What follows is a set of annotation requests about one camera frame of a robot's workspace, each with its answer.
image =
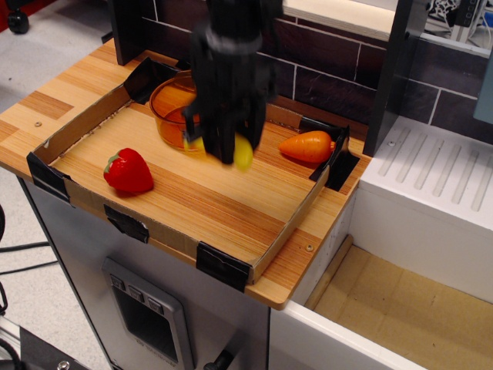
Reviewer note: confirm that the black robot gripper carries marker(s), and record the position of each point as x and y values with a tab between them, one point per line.
232	87

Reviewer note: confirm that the yellow toy banana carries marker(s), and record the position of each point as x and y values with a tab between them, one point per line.
242	154

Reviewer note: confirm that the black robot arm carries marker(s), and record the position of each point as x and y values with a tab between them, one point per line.
237	15

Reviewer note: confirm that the transparent orange plastic pot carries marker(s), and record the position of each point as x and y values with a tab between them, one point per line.
168	103

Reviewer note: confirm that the taped cardboard fence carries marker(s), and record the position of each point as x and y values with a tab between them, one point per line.
229	223

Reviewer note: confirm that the orange toy carrot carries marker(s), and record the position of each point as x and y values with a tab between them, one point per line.
311	147

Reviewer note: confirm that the red toy strawberry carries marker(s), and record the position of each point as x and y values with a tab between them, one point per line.
128	171

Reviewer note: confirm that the grey toy oven cabinet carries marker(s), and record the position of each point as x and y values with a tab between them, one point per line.
148	309

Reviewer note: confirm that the white toy sink unit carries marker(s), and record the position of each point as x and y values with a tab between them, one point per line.
404	281

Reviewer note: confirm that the black oven knob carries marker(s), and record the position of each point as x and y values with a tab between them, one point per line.
222	362

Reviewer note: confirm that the dark grey upright post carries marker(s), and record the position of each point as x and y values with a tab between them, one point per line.
409	22

